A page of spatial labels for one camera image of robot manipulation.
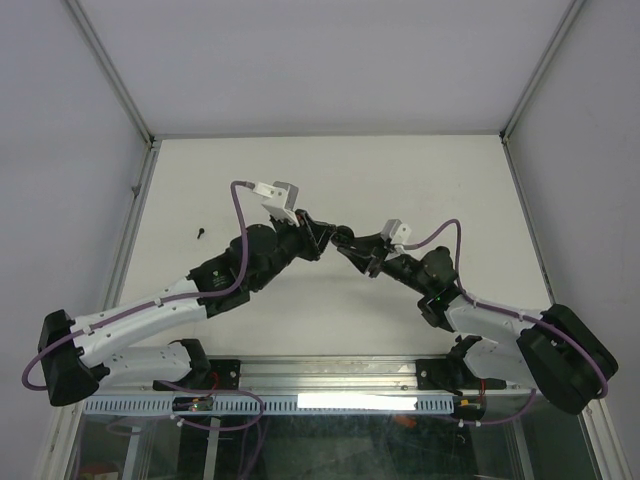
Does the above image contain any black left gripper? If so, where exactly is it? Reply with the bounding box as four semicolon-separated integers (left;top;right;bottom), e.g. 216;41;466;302
252;209;336;291

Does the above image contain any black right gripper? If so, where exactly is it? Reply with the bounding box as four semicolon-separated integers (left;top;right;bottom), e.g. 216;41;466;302
338;231;432;296

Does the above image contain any black charging case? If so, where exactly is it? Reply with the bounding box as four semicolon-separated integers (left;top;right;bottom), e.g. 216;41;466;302
331;225;355;247

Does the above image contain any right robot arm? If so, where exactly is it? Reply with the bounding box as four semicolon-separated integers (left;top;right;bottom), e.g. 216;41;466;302
333;234;619;415

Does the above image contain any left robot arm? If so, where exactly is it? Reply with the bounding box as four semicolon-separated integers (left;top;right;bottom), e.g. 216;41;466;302
37;210;338;407

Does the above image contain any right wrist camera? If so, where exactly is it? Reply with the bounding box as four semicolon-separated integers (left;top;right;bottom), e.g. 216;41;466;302
380;219;412;254

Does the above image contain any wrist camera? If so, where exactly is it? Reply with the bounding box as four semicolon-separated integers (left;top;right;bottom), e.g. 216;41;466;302
251;181;299;226
380;219;412;254

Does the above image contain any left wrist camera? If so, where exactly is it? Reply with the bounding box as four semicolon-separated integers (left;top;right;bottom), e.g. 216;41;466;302
251;181;299;226

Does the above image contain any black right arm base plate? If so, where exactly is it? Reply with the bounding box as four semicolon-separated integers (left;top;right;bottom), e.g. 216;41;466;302
414;357;507;395

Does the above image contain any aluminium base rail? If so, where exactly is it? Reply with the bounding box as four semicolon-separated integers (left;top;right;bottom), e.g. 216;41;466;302
94;353;546;401

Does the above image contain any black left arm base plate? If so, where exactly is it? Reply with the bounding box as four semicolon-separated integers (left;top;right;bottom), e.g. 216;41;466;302
152;357;242;392

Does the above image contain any grey slotted cable duct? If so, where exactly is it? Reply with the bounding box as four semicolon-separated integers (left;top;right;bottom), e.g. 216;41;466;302
83;393;454;417

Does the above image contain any aluminium frame post right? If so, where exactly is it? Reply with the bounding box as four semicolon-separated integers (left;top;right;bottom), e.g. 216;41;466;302
499;0;588;144

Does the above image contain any aluminium frame post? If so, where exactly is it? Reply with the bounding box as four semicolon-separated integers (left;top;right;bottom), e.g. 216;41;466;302
499;0;588;144
61;0;155;146

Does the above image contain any aluminium frame post left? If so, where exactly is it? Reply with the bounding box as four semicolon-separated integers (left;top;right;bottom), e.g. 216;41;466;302
61;0;155;146

